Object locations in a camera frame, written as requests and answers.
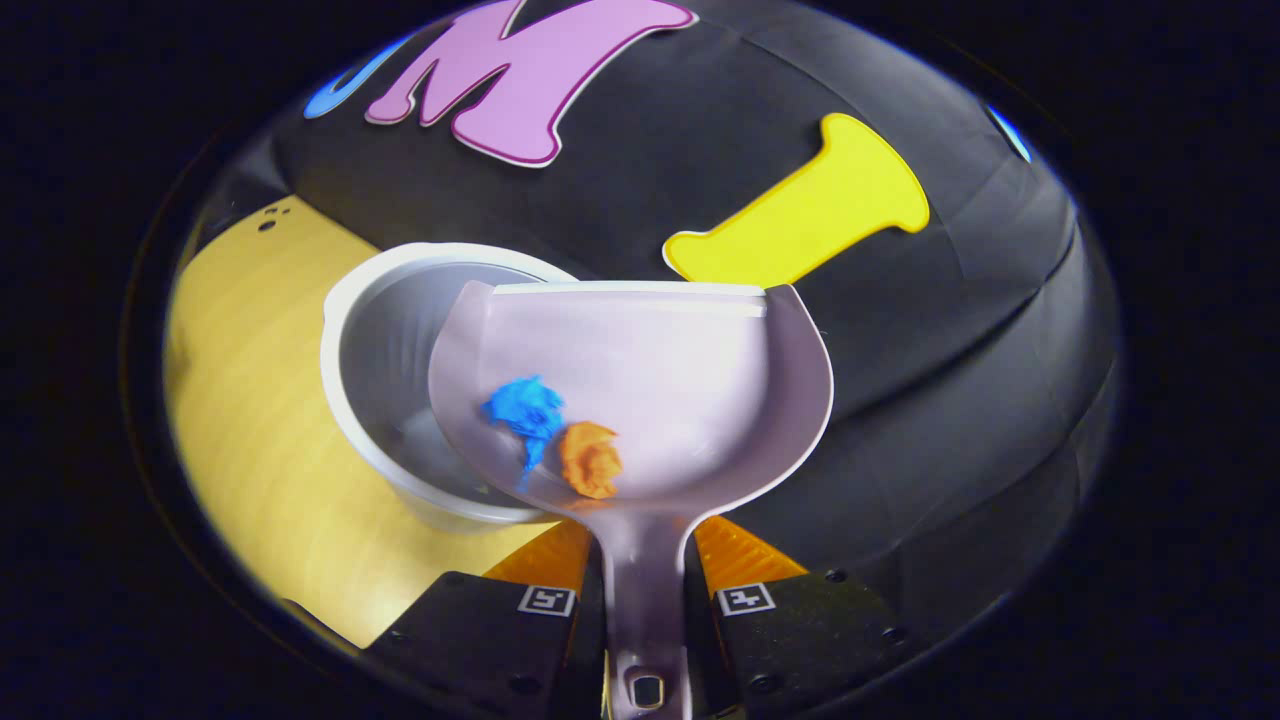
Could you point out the white ribbed garbage bin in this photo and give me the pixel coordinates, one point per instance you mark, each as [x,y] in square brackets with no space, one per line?
[390,360]

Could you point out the orange paper trash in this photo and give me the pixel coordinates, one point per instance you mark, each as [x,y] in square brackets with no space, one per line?
[590,460]

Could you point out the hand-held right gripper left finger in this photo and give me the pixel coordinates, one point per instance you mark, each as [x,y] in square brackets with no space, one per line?
[480,630]

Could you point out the lilac plastic dustpan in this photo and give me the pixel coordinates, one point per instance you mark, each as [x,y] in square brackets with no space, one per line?
[650,380]

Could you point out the blue paper trash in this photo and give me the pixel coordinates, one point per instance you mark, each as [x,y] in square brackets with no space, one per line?
[525,410]

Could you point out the black backdrop cloth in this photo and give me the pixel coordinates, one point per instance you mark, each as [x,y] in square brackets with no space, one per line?
[900,350]

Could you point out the wooden desktop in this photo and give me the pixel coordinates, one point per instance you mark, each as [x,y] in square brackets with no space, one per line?
[260,450]

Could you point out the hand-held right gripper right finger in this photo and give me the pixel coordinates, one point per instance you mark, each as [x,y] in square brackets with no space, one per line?
[800,630]

